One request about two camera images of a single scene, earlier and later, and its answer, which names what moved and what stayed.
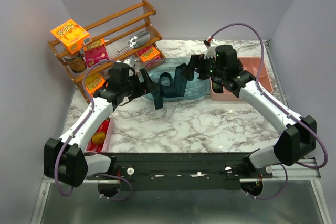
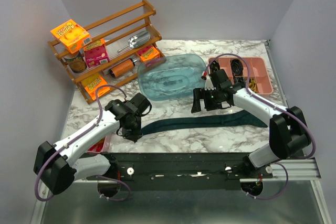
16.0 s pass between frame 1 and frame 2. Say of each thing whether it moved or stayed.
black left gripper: moved
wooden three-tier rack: stayed
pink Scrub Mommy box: stayed
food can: stayed
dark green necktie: moved
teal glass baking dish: stayed
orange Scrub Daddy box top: stayed
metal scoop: stayed
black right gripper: moved
